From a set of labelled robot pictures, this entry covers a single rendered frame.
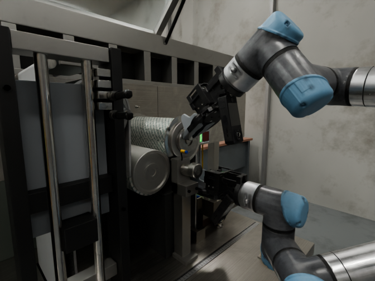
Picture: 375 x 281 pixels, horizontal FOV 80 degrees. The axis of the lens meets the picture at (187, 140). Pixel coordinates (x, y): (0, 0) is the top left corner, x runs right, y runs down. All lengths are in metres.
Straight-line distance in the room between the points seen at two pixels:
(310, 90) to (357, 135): 2.99
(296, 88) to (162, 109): 0.71
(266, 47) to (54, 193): 0.42
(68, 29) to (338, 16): 3.19
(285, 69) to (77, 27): 0.68
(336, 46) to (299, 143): 1.30
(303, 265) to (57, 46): 0.55
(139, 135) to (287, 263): 0.52
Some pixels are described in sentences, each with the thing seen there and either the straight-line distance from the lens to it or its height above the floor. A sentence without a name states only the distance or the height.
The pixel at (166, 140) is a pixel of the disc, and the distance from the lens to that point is 0.62.
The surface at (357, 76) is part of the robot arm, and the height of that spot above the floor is 1.40.
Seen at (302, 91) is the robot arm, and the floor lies 1.37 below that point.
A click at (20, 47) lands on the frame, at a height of 1.42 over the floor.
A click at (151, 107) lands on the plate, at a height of 1.34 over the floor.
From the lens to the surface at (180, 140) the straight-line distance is 0.63.
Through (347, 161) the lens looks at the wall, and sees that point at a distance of 3.45.
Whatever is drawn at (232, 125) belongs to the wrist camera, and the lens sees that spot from 0.52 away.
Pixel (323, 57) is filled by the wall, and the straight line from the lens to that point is 3.52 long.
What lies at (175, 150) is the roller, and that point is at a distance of 0.64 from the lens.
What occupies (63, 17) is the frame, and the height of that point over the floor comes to 1.63.
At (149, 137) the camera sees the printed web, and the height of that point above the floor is 1.25.
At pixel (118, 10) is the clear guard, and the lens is 0.98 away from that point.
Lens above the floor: 1.35
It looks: 9 degrees down
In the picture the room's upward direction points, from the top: straight up
